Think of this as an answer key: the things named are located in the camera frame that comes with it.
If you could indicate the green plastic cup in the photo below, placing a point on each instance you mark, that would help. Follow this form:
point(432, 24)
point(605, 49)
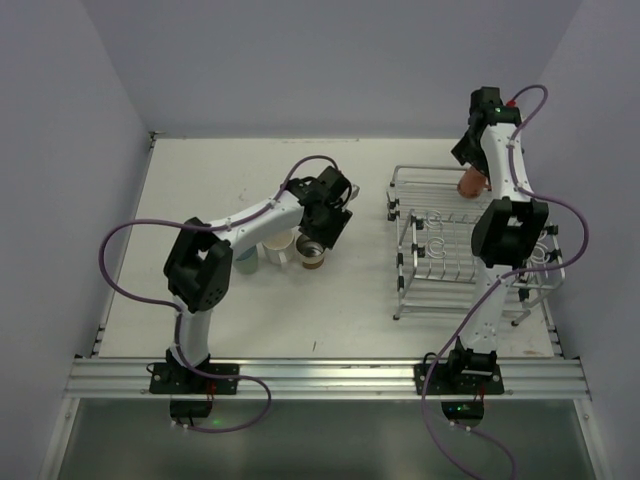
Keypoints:
point(248, 262)

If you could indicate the pink mug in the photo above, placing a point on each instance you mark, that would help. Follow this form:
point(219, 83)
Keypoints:
point(472, 184)

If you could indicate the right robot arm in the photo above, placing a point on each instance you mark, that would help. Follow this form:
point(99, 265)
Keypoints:
point(502, 239)

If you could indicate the white ceramic mug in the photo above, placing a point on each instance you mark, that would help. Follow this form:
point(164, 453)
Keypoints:
point(279, 249)

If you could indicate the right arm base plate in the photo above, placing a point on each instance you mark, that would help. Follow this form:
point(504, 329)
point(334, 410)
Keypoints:
point(466, 374)

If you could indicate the metal dish rack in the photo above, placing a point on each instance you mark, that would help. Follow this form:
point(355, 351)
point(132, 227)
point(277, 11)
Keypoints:
point(436, 270)

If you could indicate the aluminium mounting rail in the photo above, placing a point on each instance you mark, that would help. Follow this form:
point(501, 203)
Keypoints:
point(342, 379)

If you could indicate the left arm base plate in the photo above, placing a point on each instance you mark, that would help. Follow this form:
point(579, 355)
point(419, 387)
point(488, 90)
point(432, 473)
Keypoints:
point(174, 379)

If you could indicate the beige brown cup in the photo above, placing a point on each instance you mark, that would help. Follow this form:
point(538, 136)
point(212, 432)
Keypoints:
point(310, 253)

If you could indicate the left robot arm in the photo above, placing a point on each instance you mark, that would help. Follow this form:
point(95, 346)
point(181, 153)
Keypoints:
point(199, 265)

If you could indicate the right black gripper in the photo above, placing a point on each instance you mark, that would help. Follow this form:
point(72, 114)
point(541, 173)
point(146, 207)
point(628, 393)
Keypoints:
point(465, 151)

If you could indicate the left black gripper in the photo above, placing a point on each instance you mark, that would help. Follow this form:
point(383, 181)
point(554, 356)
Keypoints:
point(329, 226)

